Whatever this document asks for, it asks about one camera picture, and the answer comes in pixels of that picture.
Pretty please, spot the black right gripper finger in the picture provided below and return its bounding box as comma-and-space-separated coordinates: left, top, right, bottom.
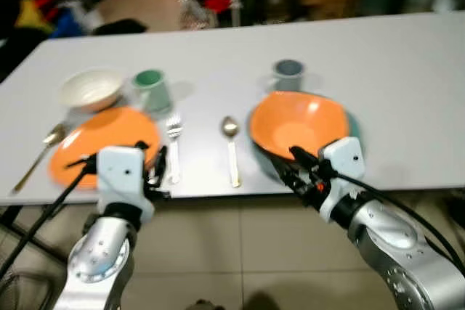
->
288, 145, 324, 169
270, 152, 306, 191

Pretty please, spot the silver metal fork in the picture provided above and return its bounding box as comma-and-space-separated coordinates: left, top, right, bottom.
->
165, 113, 185, 184

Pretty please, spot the orange bowl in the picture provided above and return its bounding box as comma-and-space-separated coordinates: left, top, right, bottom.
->
248, 91, 351, 160

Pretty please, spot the orange plate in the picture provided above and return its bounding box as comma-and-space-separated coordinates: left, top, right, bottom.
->
48, 106, 161, 189

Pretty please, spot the green mug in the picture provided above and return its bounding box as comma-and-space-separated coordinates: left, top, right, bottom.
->
132, 69, 176, 115

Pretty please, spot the silver metal spoon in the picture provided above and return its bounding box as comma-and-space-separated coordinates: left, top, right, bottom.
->
220, 115, 242, 189

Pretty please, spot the cream ribbed bowl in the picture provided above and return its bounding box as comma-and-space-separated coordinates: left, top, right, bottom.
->
59, 69, 126, 113

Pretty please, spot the grey mug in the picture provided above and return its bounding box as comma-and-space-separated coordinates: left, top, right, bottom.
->
267, 60, 307, 95

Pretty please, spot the gold spoon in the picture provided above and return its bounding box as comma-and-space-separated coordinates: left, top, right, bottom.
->
10, 123, 70, 195

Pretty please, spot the colourful toy pile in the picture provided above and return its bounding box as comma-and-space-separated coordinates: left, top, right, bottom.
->
13, 0, 92, 39

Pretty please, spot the red and white bundle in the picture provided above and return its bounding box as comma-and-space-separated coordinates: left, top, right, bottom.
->
180, 0, 242, 29

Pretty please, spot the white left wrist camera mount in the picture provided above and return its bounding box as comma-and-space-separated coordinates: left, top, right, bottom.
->
96, 146, 155, 224

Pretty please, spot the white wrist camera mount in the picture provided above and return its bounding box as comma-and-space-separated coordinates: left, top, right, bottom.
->
96, 146, 155, 224
318, 137, 366, 224

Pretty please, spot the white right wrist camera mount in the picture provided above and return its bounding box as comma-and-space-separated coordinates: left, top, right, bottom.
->
318, 137, 366, 224

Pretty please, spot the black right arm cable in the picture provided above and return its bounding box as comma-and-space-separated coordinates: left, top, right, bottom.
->
328, 168, 465, 276

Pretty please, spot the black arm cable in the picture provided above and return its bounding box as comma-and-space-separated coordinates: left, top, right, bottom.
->
0, 154, 100, 283
328, 168, 465, 276

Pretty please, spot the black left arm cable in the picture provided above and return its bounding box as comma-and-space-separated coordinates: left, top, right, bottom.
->
0, 154, 100, 283

